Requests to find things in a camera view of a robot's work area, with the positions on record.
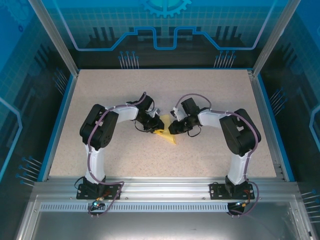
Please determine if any grey metal tray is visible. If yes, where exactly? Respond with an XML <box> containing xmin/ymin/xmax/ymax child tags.
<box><xmin>13</xmin><ymin>194</ymin><xmax>316</xmax><ymax>240</ymax></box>

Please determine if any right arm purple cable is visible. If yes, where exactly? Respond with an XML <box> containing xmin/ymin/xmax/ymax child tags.
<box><xmin>174</xmin><ymin>93</ymin><xmax>259</xmax><ymax>219</ymax></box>

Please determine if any blue printed enclosure panel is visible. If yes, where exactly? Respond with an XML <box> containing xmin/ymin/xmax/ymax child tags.
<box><xmin>259</xmin><ymin>0</ymin><xmax>320</xmax><ymax>240</ymax></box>
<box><xmin>0</xmin><ymin>0</ymin><xmax>76</xmax><ymax>240</ymax></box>

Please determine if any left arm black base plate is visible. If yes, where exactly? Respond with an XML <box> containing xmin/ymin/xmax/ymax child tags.
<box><xmin>75</xmin><ymin>183</ymin><xmax>124</xmax><ymax>201</ymax></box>

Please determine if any cable connector with LED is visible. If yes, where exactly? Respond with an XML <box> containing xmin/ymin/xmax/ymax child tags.
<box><xmin>232</xmin><ymin>199</ymin><xmax>252</xmax><ymax>208</ymax></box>
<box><xmin>90</xmin><ymin>198</ymin><xmax>106</xmax><ymax>210</ymax></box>

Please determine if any yellow paper sheet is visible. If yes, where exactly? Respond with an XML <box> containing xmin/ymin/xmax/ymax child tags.
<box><xmin>153</xmin><ymin>113</ymin><xmax>179</xmax><ymax>146</ymax></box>

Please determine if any aluminium mounting rail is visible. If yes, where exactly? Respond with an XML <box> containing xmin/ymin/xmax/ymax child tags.
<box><xmin>32</xmin><ymin>175</ymin><xmax>301</xmax><ymax>201</ymax></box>

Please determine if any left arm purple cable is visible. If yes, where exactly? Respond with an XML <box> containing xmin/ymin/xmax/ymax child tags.
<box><xmin>86</xmin><ymin>91</ymin><xmax>147</xmax><ymax>219</ymax></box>

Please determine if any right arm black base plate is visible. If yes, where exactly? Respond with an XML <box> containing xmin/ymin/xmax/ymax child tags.
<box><xmin>208</xmin><ymin>181</ymin><xmax>256</xmax><ymax>201</ymax></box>

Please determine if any aluminium frame post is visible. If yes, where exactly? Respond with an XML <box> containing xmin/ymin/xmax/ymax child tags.
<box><xmin>251</xmin><ymin>0</ymin><xmax>301</xmax><ymax>78</ymax></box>
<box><xmin>26</xmin><ymin>0</ymin><xmax>81</xmax><ymax>77</ymax></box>

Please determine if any slotted metal cable duct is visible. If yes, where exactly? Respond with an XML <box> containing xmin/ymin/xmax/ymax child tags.
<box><xmin>39</xmin><ymin>202</ymin><xmax>251</xmax><ymax>214</ymax></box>

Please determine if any aluminium table side rail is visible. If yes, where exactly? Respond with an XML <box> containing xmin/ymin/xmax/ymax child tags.
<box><xmin>246</xmin><ymin>69</ymin><xmax>286</xmax><ymax>181</ymax></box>

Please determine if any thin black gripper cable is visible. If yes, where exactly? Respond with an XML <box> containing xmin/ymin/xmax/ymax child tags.
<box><xmin>187</xmin><ymin>124</ymin><xmax>203</xmax><ymax>138</ymax></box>
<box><xmin>133</xmin><ymin>121</ymin><xmax>151</xmax><ymax>133</ymax></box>

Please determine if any blue table edge strip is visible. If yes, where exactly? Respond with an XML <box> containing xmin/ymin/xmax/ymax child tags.
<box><xmin>40</xmin><ymin>73</ymin><xmax>80</xmax><ymax>183</ymax></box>
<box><xmin>256</xmin><ymin>74</ymin><xmax>296</xmax><ymax>182</ymax></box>

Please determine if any blue printed gear panel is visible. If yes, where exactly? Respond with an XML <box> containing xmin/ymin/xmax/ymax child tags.
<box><xmin>41</xmin><ymin>0</ymin><xmax>283</xmax><ymax>70</ymax></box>

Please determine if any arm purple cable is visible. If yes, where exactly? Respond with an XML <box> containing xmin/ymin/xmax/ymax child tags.
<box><xmin>86</xmin><ymin>91</ymin><xmax>147</xmax><ymax>219</ymax></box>
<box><xmin>174</xmin><ymin>93</ymin><xmax>259</xmax><ymax>219</ymax></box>

